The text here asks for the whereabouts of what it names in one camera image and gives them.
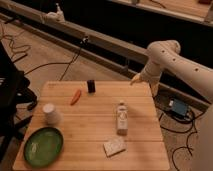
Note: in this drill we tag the blue power box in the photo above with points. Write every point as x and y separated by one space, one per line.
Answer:
178 107

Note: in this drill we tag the white device on rail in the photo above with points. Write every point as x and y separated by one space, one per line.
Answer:
58 15

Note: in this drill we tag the black eraser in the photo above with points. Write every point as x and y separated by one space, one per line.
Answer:
91 86

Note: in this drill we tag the white ceramic cup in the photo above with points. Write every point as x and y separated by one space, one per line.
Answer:
52 114

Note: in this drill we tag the green plate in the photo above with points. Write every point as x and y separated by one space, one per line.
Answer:
43 147

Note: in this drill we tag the clear plastic bottle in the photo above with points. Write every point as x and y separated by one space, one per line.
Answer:
122 118

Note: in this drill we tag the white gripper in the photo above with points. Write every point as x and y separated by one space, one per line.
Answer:
151 73

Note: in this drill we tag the black chair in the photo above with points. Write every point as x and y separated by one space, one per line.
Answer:
13 91

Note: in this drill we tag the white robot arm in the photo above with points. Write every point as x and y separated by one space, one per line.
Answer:
165 55

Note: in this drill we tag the beige sponge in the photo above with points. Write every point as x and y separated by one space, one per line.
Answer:
114 146

